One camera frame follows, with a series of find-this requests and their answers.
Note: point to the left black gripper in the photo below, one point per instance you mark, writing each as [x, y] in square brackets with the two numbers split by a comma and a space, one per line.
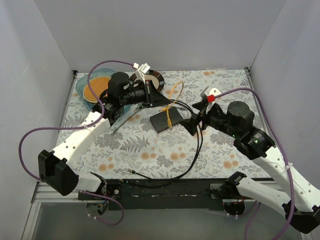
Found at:
[150, 93]

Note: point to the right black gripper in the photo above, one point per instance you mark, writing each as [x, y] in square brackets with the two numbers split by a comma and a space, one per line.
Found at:
[200, 120]

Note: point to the black network switch box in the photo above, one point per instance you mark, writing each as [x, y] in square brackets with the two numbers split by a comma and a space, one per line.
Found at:
[160, 120]

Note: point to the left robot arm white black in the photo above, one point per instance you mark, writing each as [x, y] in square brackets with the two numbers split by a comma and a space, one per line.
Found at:
[56, 167]

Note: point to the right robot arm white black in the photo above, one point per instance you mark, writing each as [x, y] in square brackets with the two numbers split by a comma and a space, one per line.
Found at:
[299, 200]

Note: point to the dark rimmed ceramic plate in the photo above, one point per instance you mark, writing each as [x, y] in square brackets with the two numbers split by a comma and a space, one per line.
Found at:
[156, 78]

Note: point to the floral tablecloth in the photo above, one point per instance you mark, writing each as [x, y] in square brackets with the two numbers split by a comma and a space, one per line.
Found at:
[132, 147]

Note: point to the orange woven round plate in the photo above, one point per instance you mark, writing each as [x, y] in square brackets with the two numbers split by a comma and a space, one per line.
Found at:
[98, 85]

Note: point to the blue plastic tray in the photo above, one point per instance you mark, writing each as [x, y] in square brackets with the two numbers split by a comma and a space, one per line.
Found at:
[82, 82]

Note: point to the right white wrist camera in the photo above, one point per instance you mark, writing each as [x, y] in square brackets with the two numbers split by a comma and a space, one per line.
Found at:
[209, 94]

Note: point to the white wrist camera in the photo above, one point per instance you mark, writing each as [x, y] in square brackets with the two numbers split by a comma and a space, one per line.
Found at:
[141, 71]
[209, 94]

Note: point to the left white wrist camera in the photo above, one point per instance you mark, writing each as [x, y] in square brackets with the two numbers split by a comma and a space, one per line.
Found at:
[141, 71]

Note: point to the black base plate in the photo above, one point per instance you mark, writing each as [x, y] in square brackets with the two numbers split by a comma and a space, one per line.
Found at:
[189, 193]

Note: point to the aluminium frame rail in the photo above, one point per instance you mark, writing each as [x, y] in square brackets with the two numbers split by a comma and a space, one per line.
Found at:
[43, 193]

